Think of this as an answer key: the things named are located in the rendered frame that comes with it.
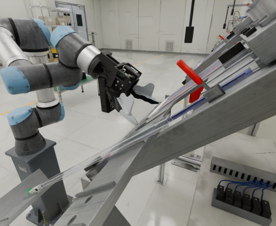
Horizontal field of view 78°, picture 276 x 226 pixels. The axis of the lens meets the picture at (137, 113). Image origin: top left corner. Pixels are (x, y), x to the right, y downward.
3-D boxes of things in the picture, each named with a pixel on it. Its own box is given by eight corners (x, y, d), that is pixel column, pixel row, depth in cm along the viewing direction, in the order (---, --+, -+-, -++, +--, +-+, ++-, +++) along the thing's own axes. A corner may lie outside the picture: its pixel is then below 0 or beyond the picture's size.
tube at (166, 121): (28, 195, 49) (26, 193, 49) (33, 192, 50) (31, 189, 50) (170, 126, 20) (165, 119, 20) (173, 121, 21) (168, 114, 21)
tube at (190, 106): (108, 158, 62) (107, 156, 62) (111, 156, 63) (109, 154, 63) (253, 72, 32) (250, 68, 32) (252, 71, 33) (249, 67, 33)
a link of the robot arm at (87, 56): (73, 70, 48) (92, 65, 55) (85, 80, 48) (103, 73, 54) (81, 46, 44) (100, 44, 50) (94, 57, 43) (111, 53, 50)
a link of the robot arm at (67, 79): (42, 80, 58) (41, 53, 50) (74, 74, 64) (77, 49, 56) (52, 97, 55) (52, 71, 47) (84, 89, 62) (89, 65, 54)
